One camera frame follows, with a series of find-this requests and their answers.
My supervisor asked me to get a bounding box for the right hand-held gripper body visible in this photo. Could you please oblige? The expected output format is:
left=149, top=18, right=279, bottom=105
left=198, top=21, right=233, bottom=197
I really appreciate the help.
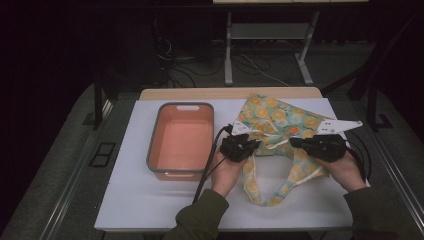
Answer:
left=301, top=119, right=364, bottom=164

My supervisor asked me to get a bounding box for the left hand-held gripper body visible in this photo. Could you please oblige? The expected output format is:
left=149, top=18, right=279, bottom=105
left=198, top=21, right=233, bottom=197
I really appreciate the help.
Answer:
left=219, top=120, right=254, bottom=164

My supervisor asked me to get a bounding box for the orange print cloth bag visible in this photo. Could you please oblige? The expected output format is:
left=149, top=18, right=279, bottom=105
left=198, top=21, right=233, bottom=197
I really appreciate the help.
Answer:
left=234, top=92, right=335, bottom=208

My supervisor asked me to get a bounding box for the pink basin with grey rim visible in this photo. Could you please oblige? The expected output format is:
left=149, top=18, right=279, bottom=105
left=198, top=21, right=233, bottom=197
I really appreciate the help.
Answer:
left=145, top=102, right=215, bottom=183

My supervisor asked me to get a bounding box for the person's left hand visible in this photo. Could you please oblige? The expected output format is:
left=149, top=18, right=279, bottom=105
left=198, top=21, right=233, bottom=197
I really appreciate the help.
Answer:
left=210, top=149, right=248, bottom=199

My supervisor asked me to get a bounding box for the person's right hand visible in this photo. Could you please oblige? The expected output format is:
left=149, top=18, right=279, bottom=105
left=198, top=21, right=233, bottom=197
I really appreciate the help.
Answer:
left=313, top=150, right=367, bottom=194

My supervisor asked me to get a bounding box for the black stand leg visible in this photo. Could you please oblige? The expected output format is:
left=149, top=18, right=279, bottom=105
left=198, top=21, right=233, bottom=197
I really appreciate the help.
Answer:
left=92, top=71, right=116, bottom=132
left=365, top=83, right=395, bottom=133

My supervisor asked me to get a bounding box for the wooden table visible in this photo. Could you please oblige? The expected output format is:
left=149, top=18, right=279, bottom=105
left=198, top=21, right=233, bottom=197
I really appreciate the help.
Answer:
left=138, top=86, right=324, bottom=101

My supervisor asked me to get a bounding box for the grey metal stand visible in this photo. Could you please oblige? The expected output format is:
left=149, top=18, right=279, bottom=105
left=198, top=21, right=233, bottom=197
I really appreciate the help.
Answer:
left=223, top=11, right=321, bottom=87

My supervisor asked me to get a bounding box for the white board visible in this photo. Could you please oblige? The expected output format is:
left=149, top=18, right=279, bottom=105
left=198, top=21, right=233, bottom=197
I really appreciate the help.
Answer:
left=94, top=97, right=371, bottom=232

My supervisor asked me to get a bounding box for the black floor socket plate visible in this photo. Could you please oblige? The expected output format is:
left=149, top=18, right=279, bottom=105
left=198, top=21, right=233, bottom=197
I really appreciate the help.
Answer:
left=88, top=141, right=117, bottom=169

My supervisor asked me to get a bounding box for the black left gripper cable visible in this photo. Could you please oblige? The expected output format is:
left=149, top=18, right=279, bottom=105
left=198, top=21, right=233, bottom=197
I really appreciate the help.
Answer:
left=192, top=123, right=234, bottom=205

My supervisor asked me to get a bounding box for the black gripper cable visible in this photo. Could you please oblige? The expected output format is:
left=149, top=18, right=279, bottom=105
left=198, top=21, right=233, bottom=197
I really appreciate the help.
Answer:
left=192, top=123, right=234, bottom=205
left=344, top=130, right=373, bottom=184

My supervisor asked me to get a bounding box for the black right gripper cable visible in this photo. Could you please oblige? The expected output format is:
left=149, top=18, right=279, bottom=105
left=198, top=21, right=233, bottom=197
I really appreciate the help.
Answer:
left=344, top=130, right=373, bottom=184

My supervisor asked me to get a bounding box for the bundle of floor cables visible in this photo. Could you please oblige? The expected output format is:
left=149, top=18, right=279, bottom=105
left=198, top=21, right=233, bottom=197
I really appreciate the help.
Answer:
left=155, top=36, right=291, bottom=88

